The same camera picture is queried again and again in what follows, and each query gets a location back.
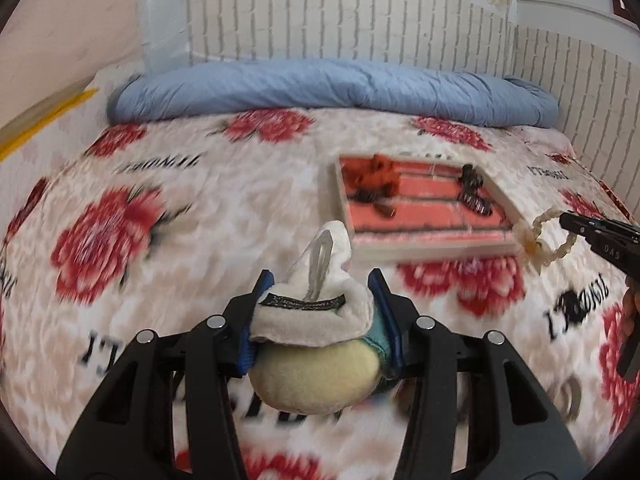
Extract clear plastic sheet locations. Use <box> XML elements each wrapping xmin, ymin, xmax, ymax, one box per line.
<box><xmin>137</xmin><ymin>0</ymin><xmax>190</xmax><ymax>75</ymax></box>

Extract right hand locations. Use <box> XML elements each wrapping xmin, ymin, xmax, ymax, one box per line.
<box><xmin>620</xmin><ymin>288</ymin><xmax>639</xmax><ymax>342</ymax></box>

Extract orange fabric scrunchie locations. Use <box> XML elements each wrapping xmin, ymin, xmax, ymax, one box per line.
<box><xmin>343</xmin><ymin>154</ymin><xmax>400</xmax><ymax>197</ymax></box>

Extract white tray brick-pattern liner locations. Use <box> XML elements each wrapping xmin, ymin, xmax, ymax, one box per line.
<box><xmin>333</xmin><ymin>154</ymin><xmax>523</xmax><ymax>263</ymax></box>

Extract white plush pouch charm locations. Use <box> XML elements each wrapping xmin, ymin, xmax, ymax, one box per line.
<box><xmin>248</xmin><ymin>220</ymin><xmax>392</xmax><ymax>415</ymax></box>

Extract floral fleece blanket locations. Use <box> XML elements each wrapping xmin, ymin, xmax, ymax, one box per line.
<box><xmin>1</xmin><ymin>96</ymin><xmax>639</xmax><ymax>479</ymax></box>

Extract rolled blue quilt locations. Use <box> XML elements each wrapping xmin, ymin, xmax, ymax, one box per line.
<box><xmin>106</xmin><ymin>58</ymin><xmax>559</xmax><ymax>128</ymax></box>

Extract black hair claw clip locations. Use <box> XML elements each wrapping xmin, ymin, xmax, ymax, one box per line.
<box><xmin>457</xmin><ymin>164</ymin><xmax>492</xmax><ymax>217</ymax></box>

